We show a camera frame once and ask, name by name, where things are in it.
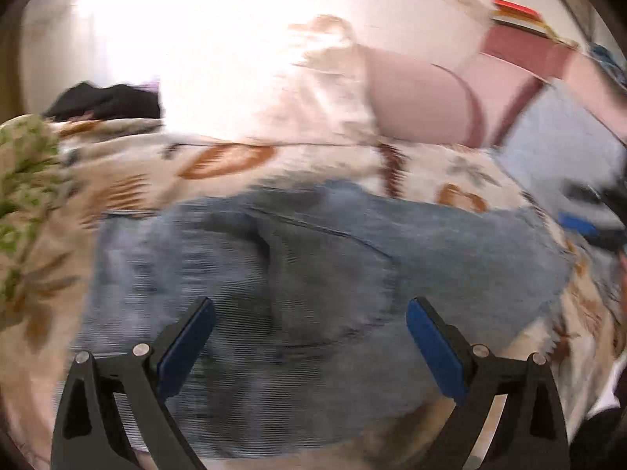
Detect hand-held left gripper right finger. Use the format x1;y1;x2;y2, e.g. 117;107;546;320
406;296;571;470

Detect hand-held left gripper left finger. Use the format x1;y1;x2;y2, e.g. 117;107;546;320
50;296;216;470

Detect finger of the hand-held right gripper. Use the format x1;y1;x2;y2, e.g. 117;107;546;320
558;210;602;242

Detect blue denim pants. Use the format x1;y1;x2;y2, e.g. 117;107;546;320
59;179;576;456

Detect light blue cloth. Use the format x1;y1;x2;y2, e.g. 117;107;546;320
492;78;627;236

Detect leaf printed blanket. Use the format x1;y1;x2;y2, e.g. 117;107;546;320
0;117;627;470

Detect pink headboard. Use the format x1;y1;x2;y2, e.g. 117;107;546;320
463;24;627;148

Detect pink pillow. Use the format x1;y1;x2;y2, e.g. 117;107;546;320
365;51;486;148

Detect stack of colourful books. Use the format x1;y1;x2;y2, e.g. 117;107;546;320
490;0;581;49

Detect green patterned cloth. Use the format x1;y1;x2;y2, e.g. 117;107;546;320
0;114;74;304

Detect black cloth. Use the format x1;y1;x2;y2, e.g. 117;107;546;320
44;82;162;121

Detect white leaf sprig pillow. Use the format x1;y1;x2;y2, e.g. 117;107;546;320
157;14;388;148

